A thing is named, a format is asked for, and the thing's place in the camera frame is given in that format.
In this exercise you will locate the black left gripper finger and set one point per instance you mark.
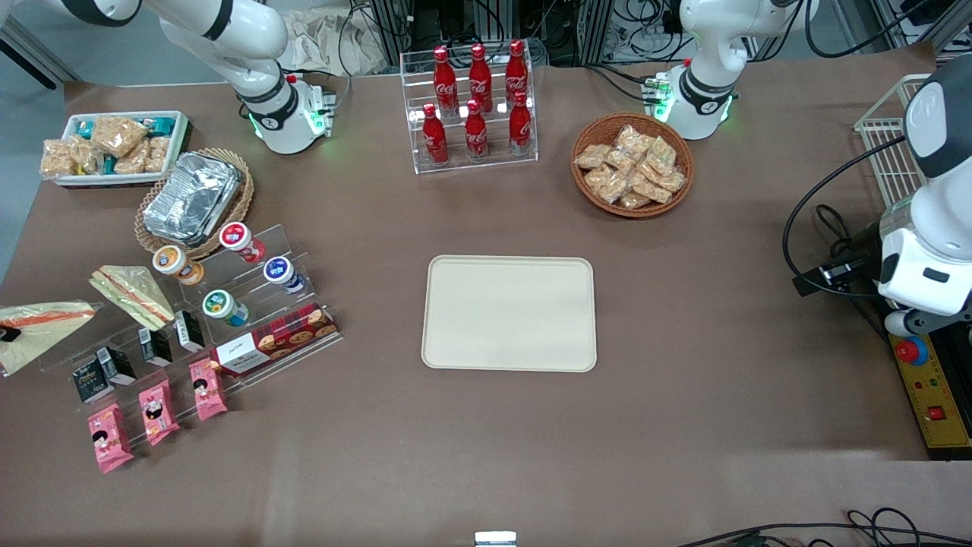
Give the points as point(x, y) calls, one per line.
point(9, 333)

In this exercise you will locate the sandwich with orange filling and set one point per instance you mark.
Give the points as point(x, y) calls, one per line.
point(45, 334)

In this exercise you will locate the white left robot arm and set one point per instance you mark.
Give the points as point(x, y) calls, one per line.
point(714, 45)

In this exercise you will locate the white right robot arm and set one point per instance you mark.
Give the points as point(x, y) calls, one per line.
point(250, 45)

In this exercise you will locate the wrapped sandwich with green filling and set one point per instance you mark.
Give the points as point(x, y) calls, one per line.
point(129, 292)

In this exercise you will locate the cream rectangular tray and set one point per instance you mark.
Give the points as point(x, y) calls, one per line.
point(509, 311)

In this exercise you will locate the black boxy device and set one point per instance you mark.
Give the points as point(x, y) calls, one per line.
point(831, 275)

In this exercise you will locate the small black snack packet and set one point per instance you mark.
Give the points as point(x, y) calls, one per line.
point(156, 347)
point(118, 366)
point(190, 332)
point(89, 381)

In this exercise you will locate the yellow emergency stop box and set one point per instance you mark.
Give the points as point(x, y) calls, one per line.
point(930, 387)

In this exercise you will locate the pink cartoon snack packet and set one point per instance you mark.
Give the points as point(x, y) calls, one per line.
point(108, 441)
point(206, 391)
point(158, 414)

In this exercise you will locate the orange gum bottle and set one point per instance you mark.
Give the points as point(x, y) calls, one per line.
point(168, 260)

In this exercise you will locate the clear packet of beige snacks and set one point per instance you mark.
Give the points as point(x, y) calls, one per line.
point(650, 190)
point(634, 200)
point(118, 133)
point(55, 158)
point(158, 153)
point(607, 184)
point(133, 161)
point(662, 154)
point(632, 139)
point(623, 162)
point(85, 156)
point(591, 156)
point(671, 181)

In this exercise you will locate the white rectangular bin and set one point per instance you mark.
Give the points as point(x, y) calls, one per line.
point(114, 181)

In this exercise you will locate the green gum bottle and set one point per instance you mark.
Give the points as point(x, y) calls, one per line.
point(219, 304)

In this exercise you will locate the teal snack packet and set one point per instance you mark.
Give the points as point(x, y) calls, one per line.
point(83, 128)
point(162, 124)

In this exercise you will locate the silver foil container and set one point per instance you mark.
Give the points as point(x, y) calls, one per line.
point(190, 197)

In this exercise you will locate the red gum bottle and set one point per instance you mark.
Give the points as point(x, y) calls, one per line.
point(237, 237)

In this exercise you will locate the clear acrylic tiered stand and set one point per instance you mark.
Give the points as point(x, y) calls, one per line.
point(258, 292)

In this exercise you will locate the oval wicker basket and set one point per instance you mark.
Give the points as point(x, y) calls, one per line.
point(244, 197)

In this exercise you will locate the red plaid cookie box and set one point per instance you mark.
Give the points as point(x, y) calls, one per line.
point(281, 334)

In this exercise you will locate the blue gum bottle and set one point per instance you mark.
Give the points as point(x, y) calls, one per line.
point(279, 270)

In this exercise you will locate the round wicker basket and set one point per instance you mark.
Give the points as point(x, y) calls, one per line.
point(634, 212)

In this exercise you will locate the metal equipment rack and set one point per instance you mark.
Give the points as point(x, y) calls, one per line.
point(577, 30)

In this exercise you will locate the crumpled beige paper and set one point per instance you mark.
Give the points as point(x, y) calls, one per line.
point(326, 45)

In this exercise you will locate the red cola bottle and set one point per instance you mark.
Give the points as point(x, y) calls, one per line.
point(479, 76)
point(515, 72)
point(444, 80)
point(475, 135)
point(435, 140)
point(520, 128)

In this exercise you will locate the clear acrylic bottle rack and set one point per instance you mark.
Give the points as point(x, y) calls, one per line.
point(416, 76)

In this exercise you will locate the small silver device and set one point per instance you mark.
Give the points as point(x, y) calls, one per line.
point(495, 539)

